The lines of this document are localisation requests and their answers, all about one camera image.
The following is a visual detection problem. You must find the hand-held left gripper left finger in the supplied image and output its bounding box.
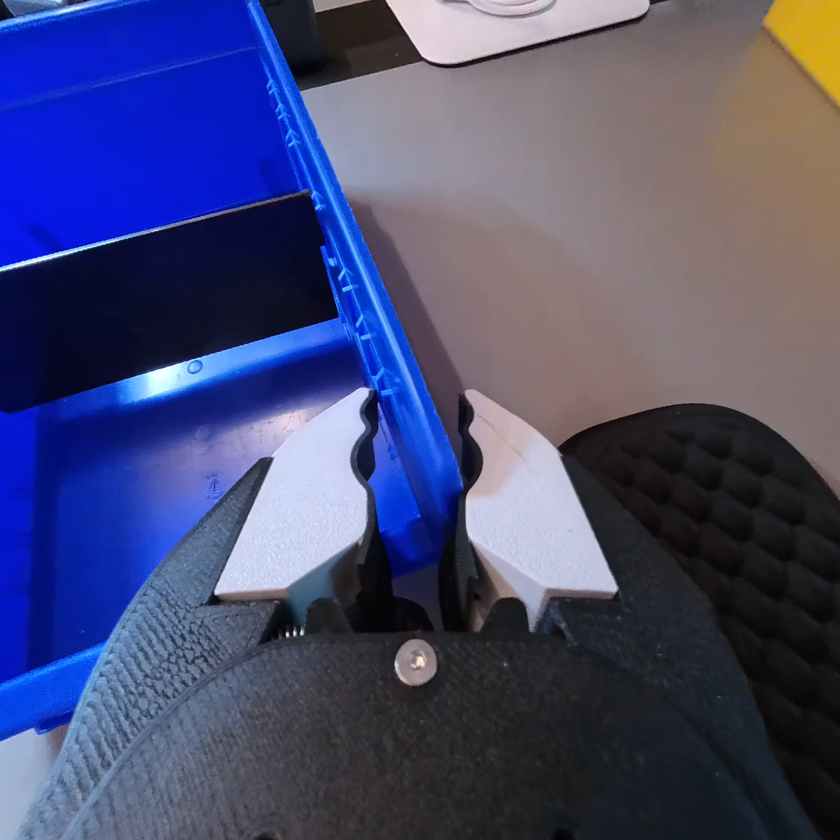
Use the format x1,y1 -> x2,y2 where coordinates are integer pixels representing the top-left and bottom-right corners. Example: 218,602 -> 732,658
213,387 -> 396,634

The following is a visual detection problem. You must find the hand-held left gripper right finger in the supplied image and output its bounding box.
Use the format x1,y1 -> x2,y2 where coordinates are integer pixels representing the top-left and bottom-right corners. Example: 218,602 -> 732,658
438,389 -> 620,634

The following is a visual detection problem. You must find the blue plastic bin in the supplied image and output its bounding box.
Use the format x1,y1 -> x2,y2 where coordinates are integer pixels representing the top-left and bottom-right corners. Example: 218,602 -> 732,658
0,0 -> 463,742

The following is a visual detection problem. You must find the yellow plastic bin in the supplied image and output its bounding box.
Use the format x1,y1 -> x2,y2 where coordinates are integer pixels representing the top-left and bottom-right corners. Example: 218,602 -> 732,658
763,0 -> 840,109

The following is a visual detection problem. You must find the black quilted wrist rest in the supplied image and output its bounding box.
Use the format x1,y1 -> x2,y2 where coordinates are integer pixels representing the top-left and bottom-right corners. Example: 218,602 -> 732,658
558,403 -> 840,837

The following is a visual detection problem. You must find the white stand with wooden board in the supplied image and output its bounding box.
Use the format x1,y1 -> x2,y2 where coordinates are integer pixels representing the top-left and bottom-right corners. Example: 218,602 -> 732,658
384,0 -> 651,67

